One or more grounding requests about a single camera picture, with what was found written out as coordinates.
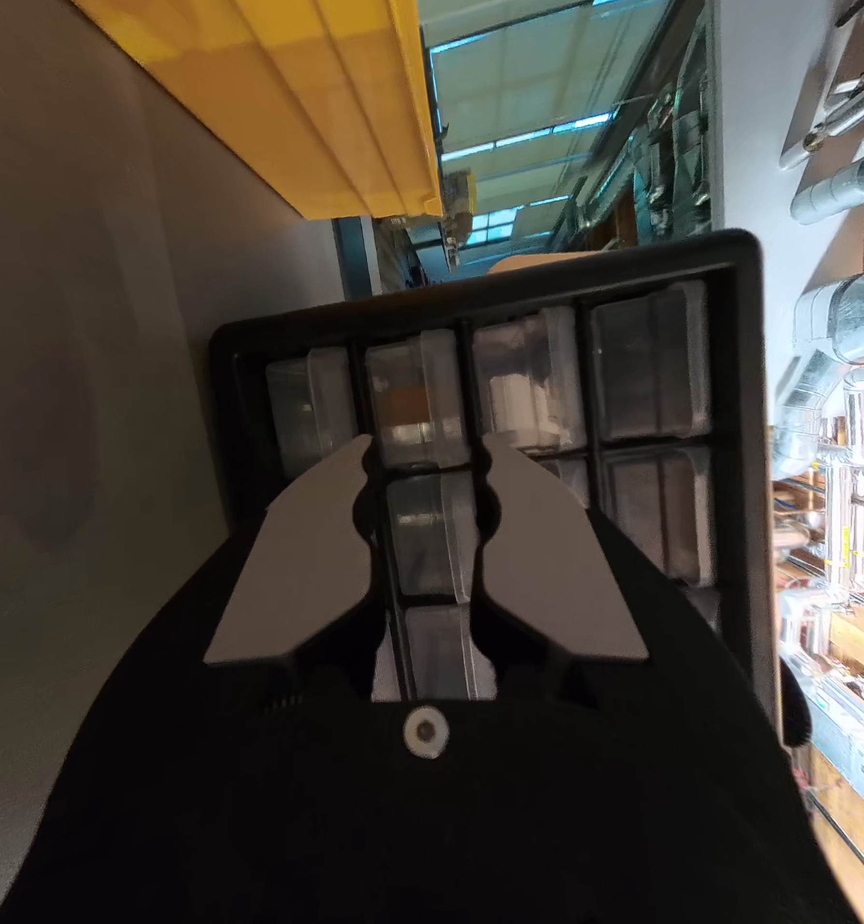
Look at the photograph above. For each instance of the glass partition wall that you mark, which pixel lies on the glass partition wall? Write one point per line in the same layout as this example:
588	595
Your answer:
577	130

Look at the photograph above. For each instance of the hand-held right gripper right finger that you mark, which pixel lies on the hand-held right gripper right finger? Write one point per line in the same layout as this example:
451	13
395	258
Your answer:
562	578

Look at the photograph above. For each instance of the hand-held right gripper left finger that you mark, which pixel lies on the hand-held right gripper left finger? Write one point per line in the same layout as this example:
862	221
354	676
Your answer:
295	578

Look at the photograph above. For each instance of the yellow plastic bin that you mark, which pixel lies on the yellow plastic bin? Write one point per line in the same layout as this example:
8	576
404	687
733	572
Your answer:
273	101

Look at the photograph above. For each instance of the silver pipe bundle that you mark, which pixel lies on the silver pipe bundle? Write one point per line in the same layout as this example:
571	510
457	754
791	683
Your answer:
836	433

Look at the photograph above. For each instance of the black drawer cabinet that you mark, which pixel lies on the black drawer cabinet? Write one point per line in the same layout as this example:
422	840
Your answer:
743	433

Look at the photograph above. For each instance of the metal air duct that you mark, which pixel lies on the metal air duct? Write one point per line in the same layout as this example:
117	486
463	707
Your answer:
851	722
851	145

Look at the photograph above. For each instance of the black round ribbed disc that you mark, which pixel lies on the black round ribbed disc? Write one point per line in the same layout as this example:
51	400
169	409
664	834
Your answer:
793	708

